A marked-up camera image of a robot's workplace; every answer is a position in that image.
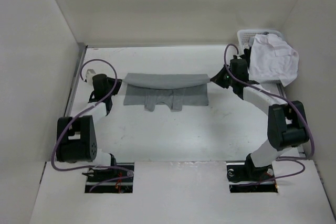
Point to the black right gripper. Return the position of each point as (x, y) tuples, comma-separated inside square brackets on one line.
[(218, 78)]

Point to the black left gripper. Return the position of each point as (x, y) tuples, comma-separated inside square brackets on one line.
[(117, 85)]

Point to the grey tank top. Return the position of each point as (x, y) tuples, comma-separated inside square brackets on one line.
[(173, 90)]

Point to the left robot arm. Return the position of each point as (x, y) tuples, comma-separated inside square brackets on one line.
[(78, 142)]

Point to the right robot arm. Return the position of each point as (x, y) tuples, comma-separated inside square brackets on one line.
[(286, 124)]

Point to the black tank top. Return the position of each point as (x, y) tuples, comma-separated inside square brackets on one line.
[(246, 54)]

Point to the white tank top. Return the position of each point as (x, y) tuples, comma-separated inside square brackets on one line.
[(273, 59)]

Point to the white plastic laundry basket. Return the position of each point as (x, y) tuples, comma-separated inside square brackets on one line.
[(245, 37)]

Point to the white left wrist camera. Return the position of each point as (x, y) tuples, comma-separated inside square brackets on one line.
[(90, 73)]

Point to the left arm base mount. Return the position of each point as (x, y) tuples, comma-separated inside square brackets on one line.
[(109, 181)]

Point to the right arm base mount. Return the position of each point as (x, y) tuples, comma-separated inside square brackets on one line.
[(258, 181)]

